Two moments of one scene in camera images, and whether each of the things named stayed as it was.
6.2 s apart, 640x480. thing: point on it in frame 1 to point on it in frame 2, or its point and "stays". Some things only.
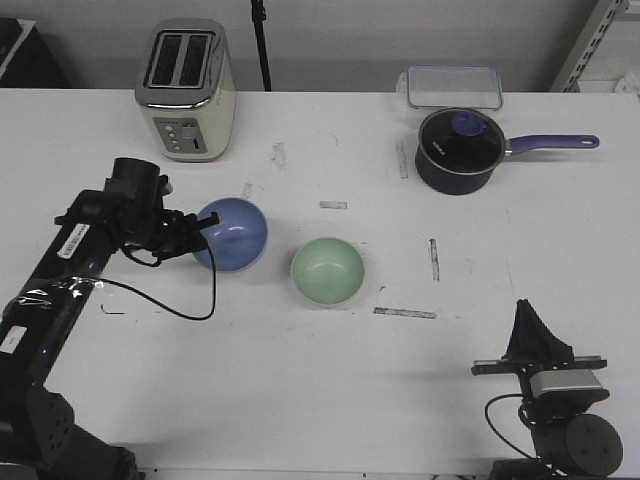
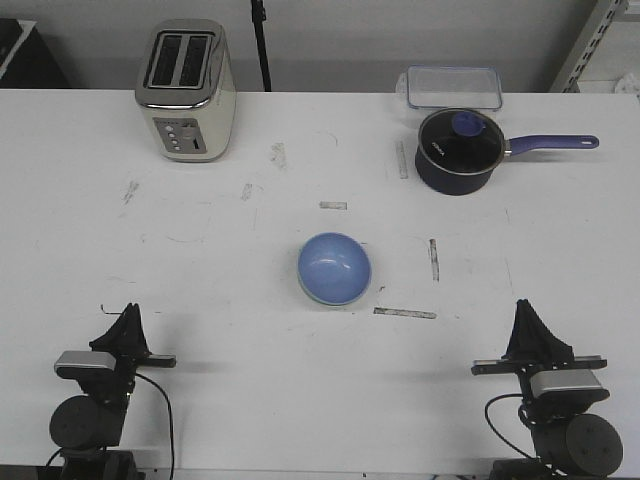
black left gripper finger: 196,243 to 138,342
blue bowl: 238,240 to 334,268
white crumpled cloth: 625,85 stays
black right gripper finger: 547,345 stays
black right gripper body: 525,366 stays
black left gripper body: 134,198 to 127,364
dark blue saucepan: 460,149 stays
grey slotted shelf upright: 603,14 stays
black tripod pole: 258,15 stays
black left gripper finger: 208,222 to 119,338
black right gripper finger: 520,346 stays
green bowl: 327,270 to 329,303
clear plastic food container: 452,87 stays
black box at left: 26,59 stays
